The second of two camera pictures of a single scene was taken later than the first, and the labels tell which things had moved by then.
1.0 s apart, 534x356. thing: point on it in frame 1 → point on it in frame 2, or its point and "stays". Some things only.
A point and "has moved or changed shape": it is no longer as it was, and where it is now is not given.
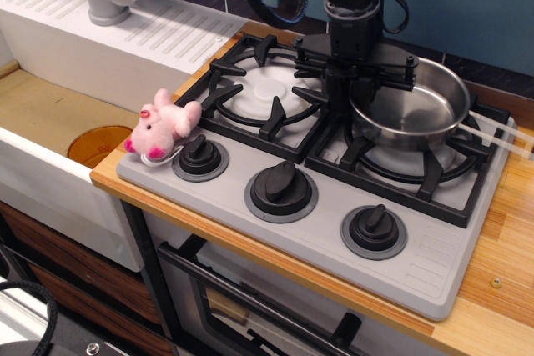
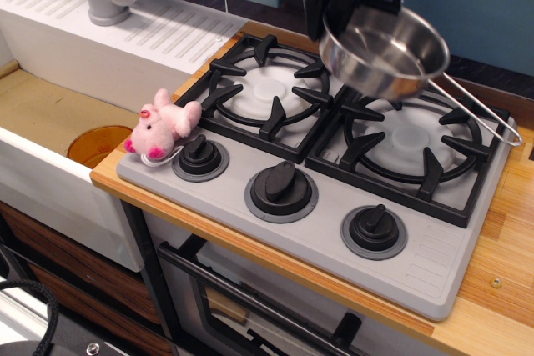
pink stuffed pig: [160, 123] stays
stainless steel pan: [430, 113] has moved or changed shape
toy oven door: [215, 300] stays
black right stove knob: [374, 233] stays
